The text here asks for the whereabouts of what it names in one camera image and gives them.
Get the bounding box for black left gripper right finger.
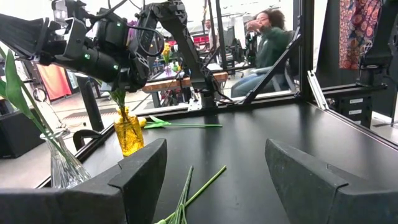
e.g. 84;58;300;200
265;139;398;224

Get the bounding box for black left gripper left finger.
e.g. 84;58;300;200
0;139;168;224

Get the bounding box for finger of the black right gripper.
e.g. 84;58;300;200
0;23;43;59
0;14;44;29

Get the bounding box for red artificial tulip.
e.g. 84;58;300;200
0;46;68;162

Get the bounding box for green artificial flower stem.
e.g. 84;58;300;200
161;165;228;223

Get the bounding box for yellow artificial tulip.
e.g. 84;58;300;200
138;115;223;129

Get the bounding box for clear glass vase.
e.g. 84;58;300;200
39;129;91;189

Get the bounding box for yellow glass vase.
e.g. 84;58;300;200
113;106;146;157

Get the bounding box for orange hanging cloth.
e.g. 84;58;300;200
36;63;73;102

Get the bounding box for black table clamp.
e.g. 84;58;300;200
73;129;103;152

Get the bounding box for black equipment case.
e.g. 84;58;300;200
0;107;44;159

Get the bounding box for small yellow flower bouquet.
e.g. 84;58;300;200
161;42;172;77

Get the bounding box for black box white labels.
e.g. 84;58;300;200
335;95;373;129

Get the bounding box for wooden workbench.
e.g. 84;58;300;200
141;72;229;108

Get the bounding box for grey office chair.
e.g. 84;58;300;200
251;67;296;94

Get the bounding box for person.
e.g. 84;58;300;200
230;8;295;99

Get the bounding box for red patterned hanging cloth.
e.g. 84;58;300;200
338;0;382;71

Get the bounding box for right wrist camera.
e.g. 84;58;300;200
51;0;80;20

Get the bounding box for black floor post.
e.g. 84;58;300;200
75;74;105;133

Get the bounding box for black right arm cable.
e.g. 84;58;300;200
136;26;165;57

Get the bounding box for silver aluminium rail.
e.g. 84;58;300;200
307;70;330;111

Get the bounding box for black aluminium table frame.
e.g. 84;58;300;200
35;0;398;189

